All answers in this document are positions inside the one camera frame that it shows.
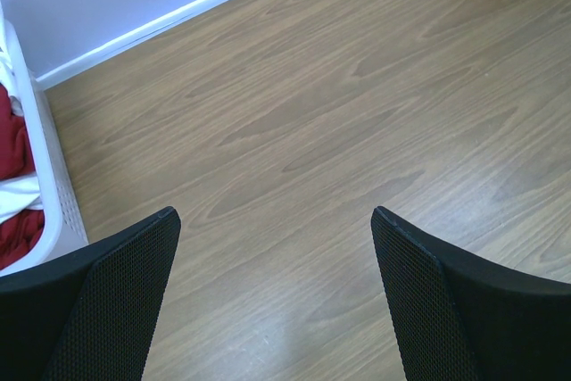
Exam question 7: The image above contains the white plastic basket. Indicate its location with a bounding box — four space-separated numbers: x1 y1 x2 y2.
1 18 88 276

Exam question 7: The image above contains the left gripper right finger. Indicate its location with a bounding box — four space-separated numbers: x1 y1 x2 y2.
371 206 570 380

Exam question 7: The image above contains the white garment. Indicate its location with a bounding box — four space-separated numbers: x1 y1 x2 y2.
1 53 43 222

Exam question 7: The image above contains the dark red t shirt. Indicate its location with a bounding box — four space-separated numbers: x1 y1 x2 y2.
1 87 45 269

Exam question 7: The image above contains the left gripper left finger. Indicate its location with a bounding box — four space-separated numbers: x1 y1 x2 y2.
1 207 181 380

